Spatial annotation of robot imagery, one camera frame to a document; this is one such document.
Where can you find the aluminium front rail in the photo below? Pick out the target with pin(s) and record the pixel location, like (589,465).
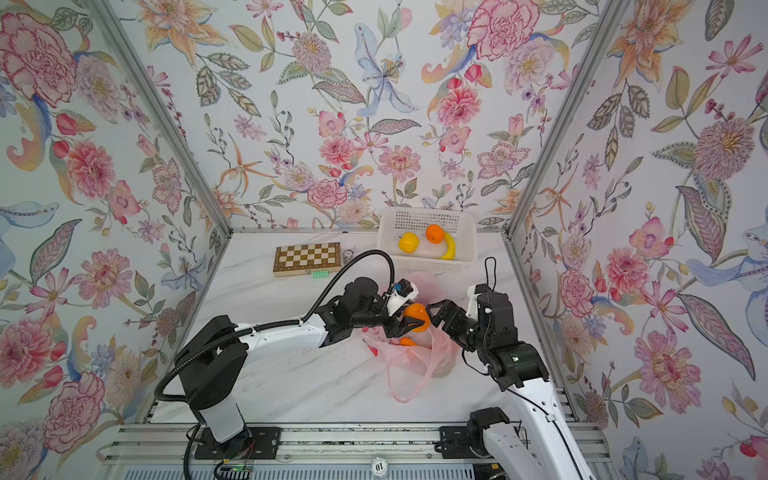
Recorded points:
(298,443)

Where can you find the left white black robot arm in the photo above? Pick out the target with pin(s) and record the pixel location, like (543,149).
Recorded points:
(206,370)

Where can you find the white plastic basket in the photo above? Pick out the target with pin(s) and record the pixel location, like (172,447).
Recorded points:
(395,221)

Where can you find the wooden chessboard box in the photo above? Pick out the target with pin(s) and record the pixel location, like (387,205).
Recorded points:
(307,259)

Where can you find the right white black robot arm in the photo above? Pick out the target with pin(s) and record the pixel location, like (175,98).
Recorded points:
(529,439)

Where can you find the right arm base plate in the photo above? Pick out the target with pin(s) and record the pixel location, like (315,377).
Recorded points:
(466,441)

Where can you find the yellow lemon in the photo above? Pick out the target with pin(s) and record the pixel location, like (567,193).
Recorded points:
(409,243)

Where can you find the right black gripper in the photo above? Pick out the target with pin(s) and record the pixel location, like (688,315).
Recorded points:
(451,309)

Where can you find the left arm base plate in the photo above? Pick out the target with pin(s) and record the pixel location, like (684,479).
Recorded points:
(252,443)

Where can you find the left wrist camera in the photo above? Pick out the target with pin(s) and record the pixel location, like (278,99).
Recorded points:
(402,293)

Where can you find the round white numbered tag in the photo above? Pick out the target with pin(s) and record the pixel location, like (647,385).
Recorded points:
(379,467)

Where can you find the pink plastic bag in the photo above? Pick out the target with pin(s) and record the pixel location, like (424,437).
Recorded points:
(410,369)

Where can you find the yellow banana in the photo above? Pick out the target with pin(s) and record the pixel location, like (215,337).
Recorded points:
(451,248)

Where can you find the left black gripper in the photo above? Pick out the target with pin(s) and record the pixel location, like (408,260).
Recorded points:
(398,329)

